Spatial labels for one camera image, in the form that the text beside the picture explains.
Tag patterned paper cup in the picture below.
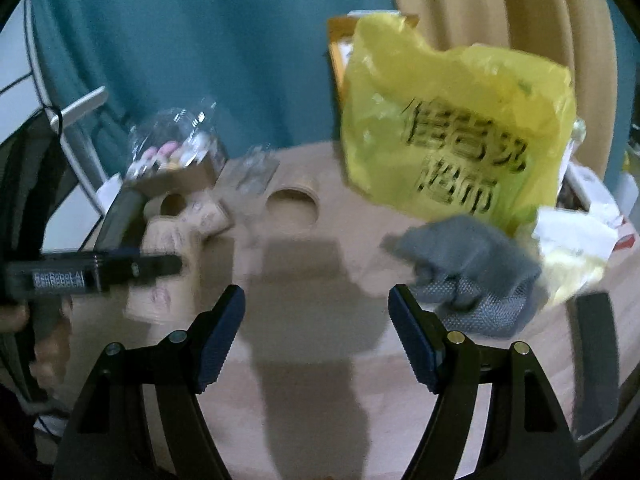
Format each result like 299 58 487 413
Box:
124 219 204 325

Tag plain brown paper cup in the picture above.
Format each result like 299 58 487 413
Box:
143 193 207 221

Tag brown paper cup front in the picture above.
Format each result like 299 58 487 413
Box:
265 171 320 233

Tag person's left hand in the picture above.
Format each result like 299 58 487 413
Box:
1 298 73 391

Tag grey metal tumbler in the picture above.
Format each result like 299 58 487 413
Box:
94 188 148 250

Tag clear bag of toys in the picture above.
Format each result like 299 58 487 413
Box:
126 98 228 180

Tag grey cloth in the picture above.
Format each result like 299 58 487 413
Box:
383 216 541 339

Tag crumpled clear plastic wrap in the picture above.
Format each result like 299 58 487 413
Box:
219 145 280 196

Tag white paper items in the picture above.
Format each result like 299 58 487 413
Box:
515 162 639 310

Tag teal curtain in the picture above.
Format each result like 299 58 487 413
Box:
30 0 639 182

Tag yellow plastic shopping bag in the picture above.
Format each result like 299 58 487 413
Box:
341 13 577 232

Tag orange paper package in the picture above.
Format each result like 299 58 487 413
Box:
326 10 420 107

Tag black flat strap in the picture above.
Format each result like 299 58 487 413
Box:
572 289 622 441

